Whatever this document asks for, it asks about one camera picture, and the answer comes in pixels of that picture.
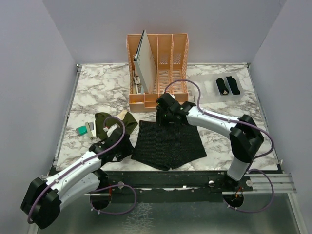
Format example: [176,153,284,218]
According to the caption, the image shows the black patterned boxer underwear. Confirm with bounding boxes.
[131,120,207,171]

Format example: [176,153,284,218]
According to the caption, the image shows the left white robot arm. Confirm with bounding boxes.
[20,128,134,229]

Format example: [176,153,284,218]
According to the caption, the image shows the olive green underwear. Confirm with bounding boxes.
[94,111,138,137]

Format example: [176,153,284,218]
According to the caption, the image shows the stationery items in organizer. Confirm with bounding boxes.
[132,75,142,94]

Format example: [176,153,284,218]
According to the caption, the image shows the teal green eraser block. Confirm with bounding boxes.
[76,125,87,136]

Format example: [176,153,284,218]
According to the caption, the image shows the white grey binder folder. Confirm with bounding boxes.
[134,30,156,93]

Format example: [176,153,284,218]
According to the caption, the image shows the black rolled sock left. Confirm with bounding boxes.
[216,78,229,96]

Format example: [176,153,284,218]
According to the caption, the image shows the black rolled sock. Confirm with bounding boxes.
[226,76,241,95]
[216,78,229,96]

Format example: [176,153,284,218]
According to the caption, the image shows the peach plastic file organizer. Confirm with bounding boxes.
[126,33,189,113]

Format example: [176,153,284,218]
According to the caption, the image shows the clear plastic compartment tray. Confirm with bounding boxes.
[188,72,245,104]

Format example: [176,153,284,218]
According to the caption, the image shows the black rolled sock right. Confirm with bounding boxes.
[226,76,241,95]

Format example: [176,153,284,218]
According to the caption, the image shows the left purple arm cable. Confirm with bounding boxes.
[27,116,137,224]

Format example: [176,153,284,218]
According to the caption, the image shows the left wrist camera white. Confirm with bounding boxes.
[103,124,120,137]

